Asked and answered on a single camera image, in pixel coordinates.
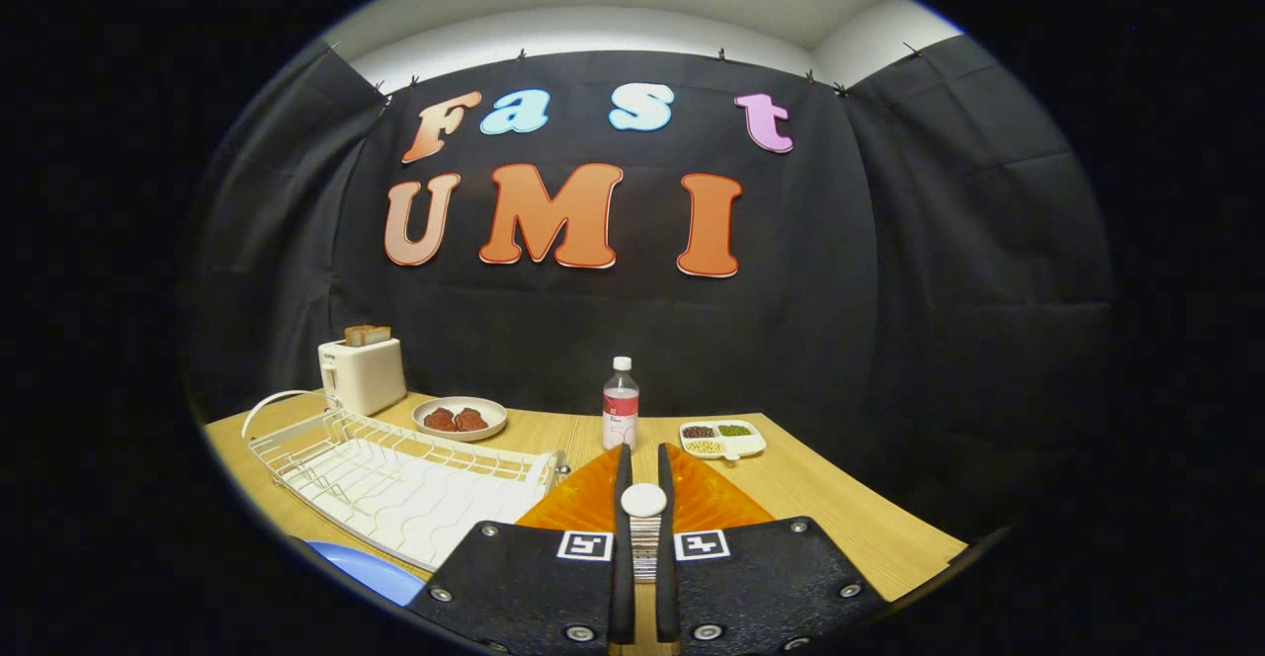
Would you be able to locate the pile of dark beans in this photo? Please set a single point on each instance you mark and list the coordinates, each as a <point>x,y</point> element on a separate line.
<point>699,432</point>

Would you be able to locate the pile of yellow beans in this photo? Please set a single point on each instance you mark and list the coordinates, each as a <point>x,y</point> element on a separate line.
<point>705,447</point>

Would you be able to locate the red meat piece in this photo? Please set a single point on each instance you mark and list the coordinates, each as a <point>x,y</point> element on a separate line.
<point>470,420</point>
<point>440,420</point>

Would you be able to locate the toast slice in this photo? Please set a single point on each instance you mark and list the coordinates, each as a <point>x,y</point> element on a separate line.
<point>379,334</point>
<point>356,337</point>

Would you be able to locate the white divided snack dish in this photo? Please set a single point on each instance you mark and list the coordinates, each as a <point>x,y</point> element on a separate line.
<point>757,445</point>

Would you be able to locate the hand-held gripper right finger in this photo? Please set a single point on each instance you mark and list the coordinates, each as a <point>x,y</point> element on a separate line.
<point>667,587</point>

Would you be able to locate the pile of green beans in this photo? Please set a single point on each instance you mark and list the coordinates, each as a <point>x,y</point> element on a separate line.
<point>733,430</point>

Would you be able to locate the white toaster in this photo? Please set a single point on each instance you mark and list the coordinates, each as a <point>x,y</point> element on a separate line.
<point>366,379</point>

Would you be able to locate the clear bottle with red label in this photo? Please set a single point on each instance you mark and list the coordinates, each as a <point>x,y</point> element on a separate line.
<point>621,409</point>

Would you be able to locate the light blue plate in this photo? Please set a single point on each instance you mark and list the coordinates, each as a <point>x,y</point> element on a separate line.
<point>376,572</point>

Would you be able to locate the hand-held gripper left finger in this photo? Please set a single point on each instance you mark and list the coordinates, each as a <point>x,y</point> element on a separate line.
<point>623,577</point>

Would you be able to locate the white plate with meat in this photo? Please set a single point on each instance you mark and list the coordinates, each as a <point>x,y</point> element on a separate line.
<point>460,436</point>

